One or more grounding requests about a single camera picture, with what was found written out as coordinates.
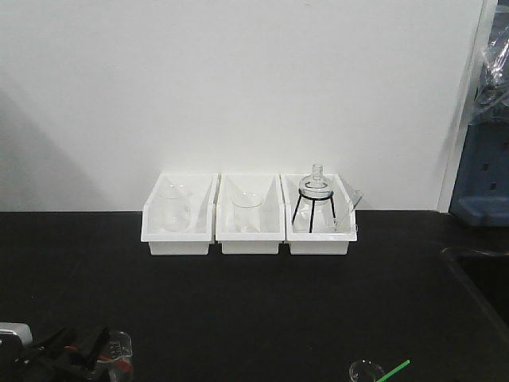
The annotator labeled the glass beaker in middle bin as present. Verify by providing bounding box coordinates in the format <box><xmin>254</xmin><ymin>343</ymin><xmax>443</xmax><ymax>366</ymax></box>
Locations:
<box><xmin>231</xmin><ymin>192</ymin><xmax>263</xmax><ymax>233</ymax></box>

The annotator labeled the glass beaker in left bin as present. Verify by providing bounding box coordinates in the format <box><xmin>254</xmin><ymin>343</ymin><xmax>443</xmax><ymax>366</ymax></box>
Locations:
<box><xmin>161</xmin><ymin>184</ymin><xmax>191</xmax><ymax>232</ymax></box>

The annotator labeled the black wire tripod stand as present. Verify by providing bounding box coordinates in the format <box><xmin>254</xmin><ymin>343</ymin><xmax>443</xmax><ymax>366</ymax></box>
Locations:
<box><xmin>291</xmin><ymin>190</ymin><xmax>337</xmax><ymax>234</ymax></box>

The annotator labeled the white storage bin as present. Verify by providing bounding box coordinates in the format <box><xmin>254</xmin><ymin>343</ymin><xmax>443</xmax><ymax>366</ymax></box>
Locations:
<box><xmin>281</xmin><ymin>173</ymin><xmax>357</xmax><ymax>255</ymax></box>
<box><xmin>216</xmin><ymin>173</ymin><xmax>286</xmax><ymax>255</ymax></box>
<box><xmin>141</xmin><ymin>172</ymin><xmax>219</xmax><ymax>255</ymax></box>

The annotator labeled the glass beaker in bin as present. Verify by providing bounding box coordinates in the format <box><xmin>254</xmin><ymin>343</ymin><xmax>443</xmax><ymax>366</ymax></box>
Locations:
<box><xmin>231</xmin><ymin>192</ymin><xmax>263</xmax><ymax>233</ymax></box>
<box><xmin>161</xmin><ymin>184</ymin><xmax>191</xmax><ymax>232</ymax></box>

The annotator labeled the left white storage bin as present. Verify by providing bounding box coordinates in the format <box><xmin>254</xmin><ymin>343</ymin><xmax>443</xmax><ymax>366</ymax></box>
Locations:
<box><xmin>141</xmin><ymin>172</ymin><xmax>219</xmax><ymax>255</ymax></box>

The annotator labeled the middle white storage bin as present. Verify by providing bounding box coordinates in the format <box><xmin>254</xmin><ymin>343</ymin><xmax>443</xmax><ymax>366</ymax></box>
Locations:
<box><xmin>216</xmin><ymin>173</ymin><xmax>286</xmax><ymax>255</ymax></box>

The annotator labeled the front right glass beaker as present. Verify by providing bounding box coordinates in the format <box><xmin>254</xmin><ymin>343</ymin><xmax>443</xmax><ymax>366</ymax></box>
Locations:
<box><xmin>348</xmin><ymin>360</ymin><xmax>386</xmax><ymax>382</ymax></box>

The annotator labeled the front left glass beaker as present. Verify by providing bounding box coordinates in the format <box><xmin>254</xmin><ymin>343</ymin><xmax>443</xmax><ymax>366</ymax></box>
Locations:
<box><xmin>95</xmin><ymin>330</ymin><xmax>134</xmax><ymax>382</ymax></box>

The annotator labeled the right white storage bin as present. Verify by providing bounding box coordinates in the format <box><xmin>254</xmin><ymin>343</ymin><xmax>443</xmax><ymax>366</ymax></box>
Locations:
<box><xmin>281</xmin><ymin>173</ymin><xmax>357</xmax><ymax>255</ymax></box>

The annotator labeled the green plastic spoon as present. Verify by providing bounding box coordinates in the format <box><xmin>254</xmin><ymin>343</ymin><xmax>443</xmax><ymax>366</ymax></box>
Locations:
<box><xmin>376</xmin><ymin>359</ymin><xmax>410</xmax><ymax>382</ymax></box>

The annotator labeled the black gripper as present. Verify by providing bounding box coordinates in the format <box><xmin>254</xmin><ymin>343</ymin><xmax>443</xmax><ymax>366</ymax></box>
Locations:
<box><xmin>1</xmin><ymin>325</ymin><xmax>110</xmax><ymax>381</ymax></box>

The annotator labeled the glass funnel in right bin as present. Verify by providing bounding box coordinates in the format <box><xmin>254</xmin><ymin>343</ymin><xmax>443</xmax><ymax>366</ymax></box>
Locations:
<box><xmin>334</xmin><ymin>189</ymin><xmax>363</xmax><ymax>233</ymax></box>

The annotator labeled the clear plastic bag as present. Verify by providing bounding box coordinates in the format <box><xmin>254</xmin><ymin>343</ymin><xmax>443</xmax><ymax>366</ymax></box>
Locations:
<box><xmin>475</xmin><ymin>26</ymin><xmax>508</xmax><ymax>115</ymax></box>

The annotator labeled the blue cabinet at right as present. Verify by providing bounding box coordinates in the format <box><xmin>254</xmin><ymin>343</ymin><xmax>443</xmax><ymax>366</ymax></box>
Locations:
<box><xmin>449</xmin><ymin>1</ymin><xmax>508</xmax><ymax>228</ymax></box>

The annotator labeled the glass alcohol lamp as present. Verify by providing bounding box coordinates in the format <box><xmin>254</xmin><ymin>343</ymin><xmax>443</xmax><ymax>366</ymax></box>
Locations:
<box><xmin>299</xmin><ymin>164</ymin><xmax>333</xmax><ymax>199</ymax></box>

